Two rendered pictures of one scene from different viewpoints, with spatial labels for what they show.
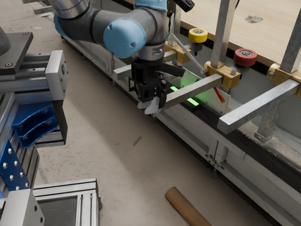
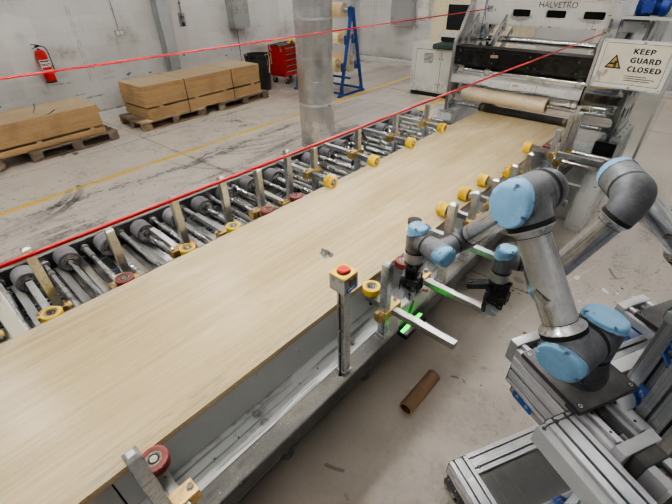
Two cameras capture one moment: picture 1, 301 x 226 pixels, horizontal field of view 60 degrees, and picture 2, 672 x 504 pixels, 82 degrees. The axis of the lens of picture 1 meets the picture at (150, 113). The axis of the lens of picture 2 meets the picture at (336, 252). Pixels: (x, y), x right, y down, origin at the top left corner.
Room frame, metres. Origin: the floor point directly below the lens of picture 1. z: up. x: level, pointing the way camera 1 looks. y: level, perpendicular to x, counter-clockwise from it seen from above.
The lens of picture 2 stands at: (1.49, 1.03, 2.01)
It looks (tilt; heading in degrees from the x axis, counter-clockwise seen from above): 36 degrees down; 259
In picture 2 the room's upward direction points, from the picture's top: 1 degrees counter-clockwise
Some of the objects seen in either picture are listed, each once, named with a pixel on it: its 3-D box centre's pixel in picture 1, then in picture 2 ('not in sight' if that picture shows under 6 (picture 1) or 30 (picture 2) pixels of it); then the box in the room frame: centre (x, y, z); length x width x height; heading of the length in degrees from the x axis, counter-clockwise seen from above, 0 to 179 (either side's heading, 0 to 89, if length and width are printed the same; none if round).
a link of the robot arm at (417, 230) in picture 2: not in sight; (417, 238); (0.98, -0.05, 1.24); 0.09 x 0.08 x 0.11; 112
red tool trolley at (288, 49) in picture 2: not in sight; (286, 62); (0.66, -8.83, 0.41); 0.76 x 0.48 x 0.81; 46
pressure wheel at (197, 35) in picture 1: (196, 43); (371, 294); (1.09, -0.20, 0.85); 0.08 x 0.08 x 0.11
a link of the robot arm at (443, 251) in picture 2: not in sight; (440, 250); (0.93, 0.04, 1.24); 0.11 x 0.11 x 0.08; 22
